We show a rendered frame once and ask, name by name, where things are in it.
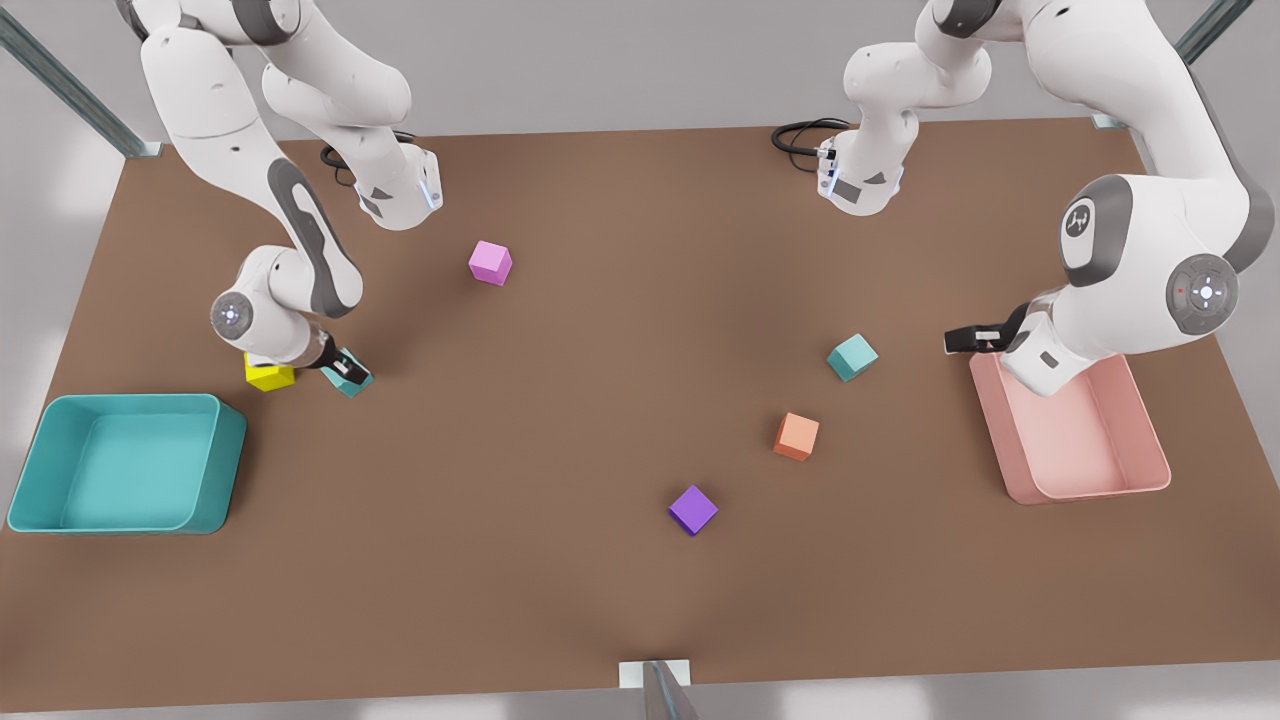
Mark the teal blue cube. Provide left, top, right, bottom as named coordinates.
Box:
left=827, top=333, right=880, bottom=383
left=321, top=348, right=374, bottom=399

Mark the yellow cube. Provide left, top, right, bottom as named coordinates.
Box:
left=244, top=352, right=297, bottom=393

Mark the pink rectangular tray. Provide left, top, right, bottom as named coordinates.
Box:
left=968, top=350, right=1172, bottom=506

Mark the pink cube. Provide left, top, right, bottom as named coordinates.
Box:
left=468, top=240, right=514, bottom=288

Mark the orange cube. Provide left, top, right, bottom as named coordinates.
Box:
left=773, top=411, right=821, bottom=463

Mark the teal rectangular tray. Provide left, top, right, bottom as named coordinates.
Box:
left=6, top=393, right=248, bottom=536

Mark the purple cube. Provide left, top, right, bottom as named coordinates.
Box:
left=668, top=484, right=720, bottom=538

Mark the black cable loop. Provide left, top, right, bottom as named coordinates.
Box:
left=771, top=118, right=854, bottom=175
left=320, top=130, right=419, bottom=189

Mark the silver frame post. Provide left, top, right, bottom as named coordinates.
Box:
left=0, top=8, right=163, bottom=160
left=618, top=658, right=701, bottom=720
left=1092, top=0, right=1255, bottom=132

